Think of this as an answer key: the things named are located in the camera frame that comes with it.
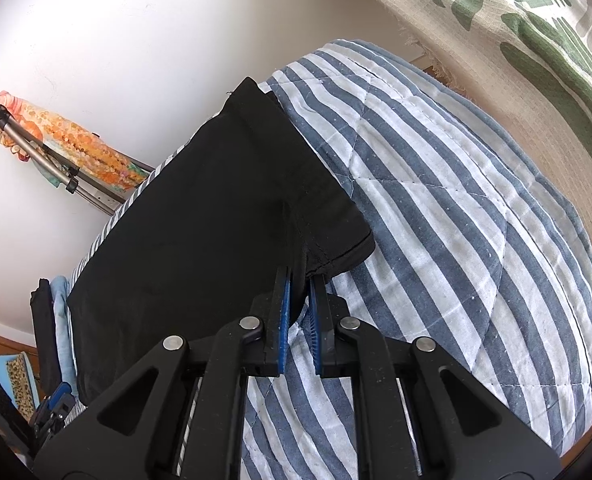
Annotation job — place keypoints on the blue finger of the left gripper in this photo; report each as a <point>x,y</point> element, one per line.
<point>60,401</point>

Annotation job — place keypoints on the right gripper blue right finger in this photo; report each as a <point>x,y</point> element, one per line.
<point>333,352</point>

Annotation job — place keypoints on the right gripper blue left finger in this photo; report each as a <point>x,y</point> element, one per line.
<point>266,356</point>

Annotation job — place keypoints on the black pants with yellow lines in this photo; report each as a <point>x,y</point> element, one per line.
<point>245,197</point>

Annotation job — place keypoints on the folded black garment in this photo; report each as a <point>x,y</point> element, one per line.
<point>43,319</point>

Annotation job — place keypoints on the leopard print cushion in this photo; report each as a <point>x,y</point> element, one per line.
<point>20,386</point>

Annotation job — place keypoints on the light blue chair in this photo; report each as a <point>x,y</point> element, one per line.
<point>5,382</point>

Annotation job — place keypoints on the folded light blue garment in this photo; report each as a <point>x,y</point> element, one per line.
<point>59,287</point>

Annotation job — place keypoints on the blue white striped quilt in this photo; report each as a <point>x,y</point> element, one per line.
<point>474,247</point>

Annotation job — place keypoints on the grey metal tripod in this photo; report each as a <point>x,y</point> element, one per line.
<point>75,180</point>

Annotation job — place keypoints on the orange floral scarf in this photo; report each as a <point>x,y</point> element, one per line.
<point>80,146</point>

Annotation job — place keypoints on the green patterned white pillow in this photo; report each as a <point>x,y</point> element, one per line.
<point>522,62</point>

